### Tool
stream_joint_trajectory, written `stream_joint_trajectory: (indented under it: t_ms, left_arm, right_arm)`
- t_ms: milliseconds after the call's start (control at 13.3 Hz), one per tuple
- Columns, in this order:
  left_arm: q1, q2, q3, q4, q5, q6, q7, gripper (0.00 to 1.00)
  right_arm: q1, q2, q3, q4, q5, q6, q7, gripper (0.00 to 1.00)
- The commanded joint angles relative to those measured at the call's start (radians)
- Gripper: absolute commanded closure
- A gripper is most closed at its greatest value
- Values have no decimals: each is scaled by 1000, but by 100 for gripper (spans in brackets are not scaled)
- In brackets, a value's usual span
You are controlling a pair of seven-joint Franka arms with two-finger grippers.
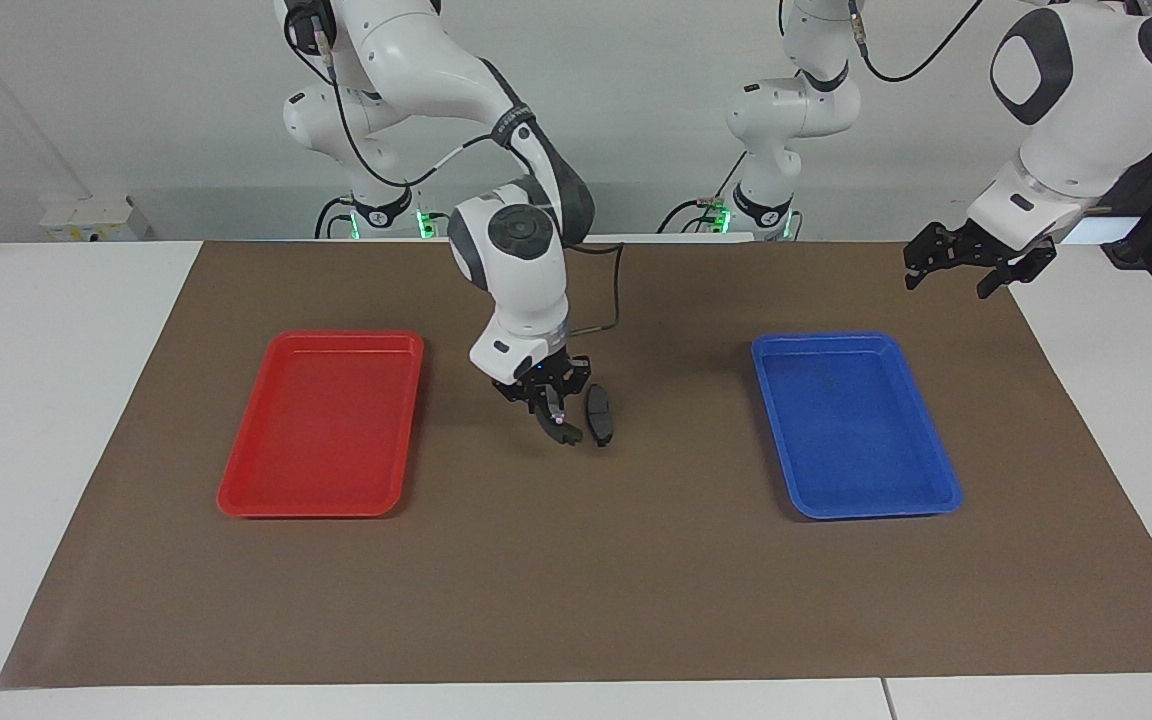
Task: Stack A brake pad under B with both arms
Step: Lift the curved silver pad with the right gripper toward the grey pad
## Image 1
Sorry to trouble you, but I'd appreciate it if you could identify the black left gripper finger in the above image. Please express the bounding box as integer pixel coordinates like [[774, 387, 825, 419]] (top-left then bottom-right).
[[975, 246, 1058, 300], [902, 224, 940, 292]]

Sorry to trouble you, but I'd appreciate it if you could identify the dark grey brake pad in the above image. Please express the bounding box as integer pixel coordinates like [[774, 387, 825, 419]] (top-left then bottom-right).
[[585, 385, 616, 448]]

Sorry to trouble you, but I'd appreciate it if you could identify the brown table mat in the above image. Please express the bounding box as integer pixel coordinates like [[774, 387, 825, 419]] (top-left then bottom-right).
[[0, 240, 1152, 691]]

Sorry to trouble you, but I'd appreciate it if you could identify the blue plastic tray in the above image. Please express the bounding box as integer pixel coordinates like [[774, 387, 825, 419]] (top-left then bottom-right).
[[750, 332, 965, 521]]

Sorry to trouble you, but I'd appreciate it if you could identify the red plastic tray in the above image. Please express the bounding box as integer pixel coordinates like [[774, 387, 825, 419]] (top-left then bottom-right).
[[217, 330, 426, 519]]

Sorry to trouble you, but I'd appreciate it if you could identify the small white box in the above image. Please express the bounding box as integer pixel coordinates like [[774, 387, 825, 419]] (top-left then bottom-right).
[[40, 194, 153, 242]]

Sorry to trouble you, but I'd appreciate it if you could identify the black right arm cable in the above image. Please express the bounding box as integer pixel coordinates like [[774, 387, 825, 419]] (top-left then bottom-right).
[[283, 0, 625, 337]]

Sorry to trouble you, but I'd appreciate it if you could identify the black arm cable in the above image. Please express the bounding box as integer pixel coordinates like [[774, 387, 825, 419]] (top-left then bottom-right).
[[283, 0, 625, 337], [776, 0, 987, 85]]

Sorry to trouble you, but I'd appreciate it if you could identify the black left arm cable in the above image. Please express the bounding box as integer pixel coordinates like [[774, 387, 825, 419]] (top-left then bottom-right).
[[776, 0, 987, 85]]

